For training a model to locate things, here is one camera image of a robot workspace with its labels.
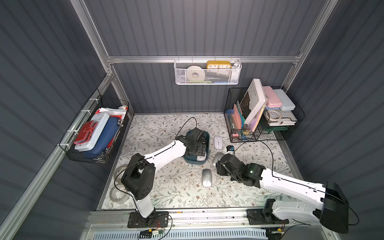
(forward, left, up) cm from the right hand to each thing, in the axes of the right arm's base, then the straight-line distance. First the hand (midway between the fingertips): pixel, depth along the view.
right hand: (223, 167), depth 80 cm
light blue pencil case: (+39, -44, +11) cm, 60 cm away
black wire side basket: (+27, +61, +19) cm, 69 cm away
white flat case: (+12, +59, +25) cm, 66 cm away
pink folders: (+41, -15, -5) cm, 45 cm away
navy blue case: (+6, +56, +22) cm, 60 cm away
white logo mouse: (+10, +11, -8) cm, 17 cm away
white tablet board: (+34, -19, +17) cm, 43 cm away
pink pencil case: (+37, -33, +16) cm, 52 cm away
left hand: (+11, +13, -1) cm, 17 cm away
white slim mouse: (+23, 0, -10) cm, 25 cm away
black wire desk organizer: (+30, -24, +11) cm, 40 cm away
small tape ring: (+30, -33, +9) cm, 46 cm away
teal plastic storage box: (+9, +17, -9) cm, 22 cm away
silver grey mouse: (-2, +8, -10) cm, 13 cm away
